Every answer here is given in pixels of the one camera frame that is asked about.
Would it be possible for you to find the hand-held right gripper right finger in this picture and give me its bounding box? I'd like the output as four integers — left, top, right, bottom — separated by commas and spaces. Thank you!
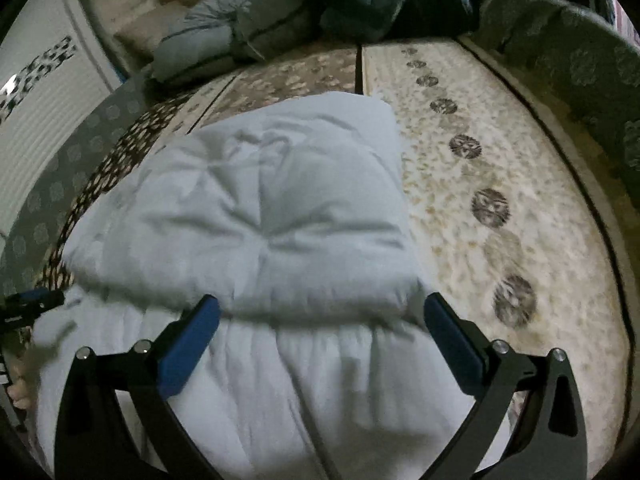
422, 292, 589, 480

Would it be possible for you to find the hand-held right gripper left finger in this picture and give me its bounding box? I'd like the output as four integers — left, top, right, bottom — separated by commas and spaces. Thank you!
54, 294, 223, 480

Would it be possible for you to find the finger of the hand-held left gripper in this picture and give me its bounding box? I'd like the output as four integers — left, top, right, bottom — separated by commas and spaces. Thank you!
0, 287, 67, 332

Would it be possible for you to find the light blue puffer jacket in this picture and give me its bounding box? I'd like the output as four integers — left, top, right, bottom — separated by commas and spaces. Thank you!
30, 92, 503, 480

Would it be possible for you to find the person's left hand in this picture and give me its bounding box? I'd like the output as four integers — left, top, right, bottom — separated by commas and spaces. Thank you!
9, 359, 37, 411

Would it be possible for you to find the floral patterned bed sheet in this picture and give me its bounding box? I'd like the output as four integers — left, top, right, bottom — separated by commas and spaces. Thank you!
40, 35, 632, 480

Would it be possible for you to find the white wardrobe sliding door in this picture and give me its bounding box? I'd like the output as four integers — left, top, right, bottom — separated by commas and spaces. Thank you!
0, 0, 122, 233

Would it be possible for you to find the beige pillow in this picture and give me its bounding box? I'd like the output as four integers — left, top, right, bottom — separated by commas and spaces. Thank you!
111, 0, 193, 57

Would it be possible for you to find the light grey-blue quilt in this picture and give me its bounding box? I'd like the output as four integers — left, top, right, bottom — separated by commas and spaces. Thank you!
149, 0, 323, 87

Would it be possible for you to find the grey patterned bed rail cover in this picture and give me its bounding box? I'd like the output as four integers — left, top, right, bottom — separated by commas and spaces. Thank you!
0, 76, 153, 288
467, 0, 640, 243

